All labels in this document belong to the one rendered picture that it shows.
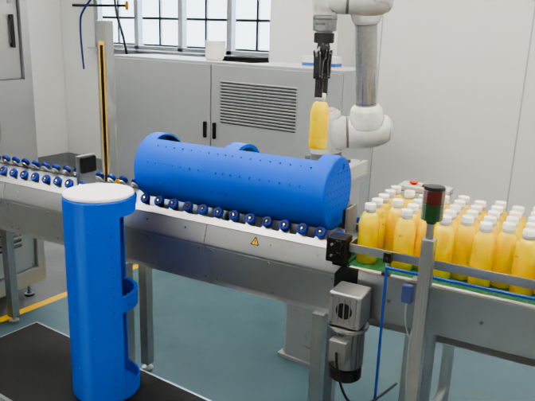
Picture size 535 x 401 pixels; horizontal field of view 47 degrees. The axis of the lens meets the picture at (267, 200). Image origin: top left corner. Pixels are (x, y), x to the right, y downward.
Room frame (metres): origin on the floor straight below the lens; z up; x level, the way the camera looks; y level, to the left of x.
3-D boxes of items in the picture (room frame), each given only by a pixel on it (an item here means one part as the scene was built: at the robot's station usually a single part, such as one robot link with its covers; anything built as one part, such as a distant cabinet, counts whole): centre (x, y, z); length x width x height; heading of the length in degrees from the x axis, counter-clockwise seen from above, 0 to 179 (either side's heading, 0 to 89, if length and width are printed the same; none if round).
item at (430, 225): (1.71, -0.48, 1.18); 0.06 x 0.06 x 0.16
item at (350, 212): (2.21, -0.31, 0.99); 0.10 x 0.02 x 0.12; 152
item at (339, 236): (2.01, -0.26, 0.95); 0.10 x 0.07 x 0.10; 152
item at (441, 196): (1.71, -0.48, 1.23); 0.06 x 0.06 x 0.04
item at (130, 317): (2.64, 0.65, 0.31); 0.06 x 0.06 x 0.63; 62
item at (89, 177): (2.84, 0.86, 1.00); 0.10 x 0.04 x 0.15; 152
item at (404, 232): (1.97, -0.47, 1.00); 0.07 x 0.07 x 0.20
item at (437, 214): (1.71, -0.48, 1.18); 0.06 x 0.06 x 0.05
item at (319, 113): (2.34, -0.19, 1.34); 0.07 x 0.07 x 0.20
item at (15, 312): (3.23, 1.45, 0.31); 0.06 x 0.06 x 0.63; 62
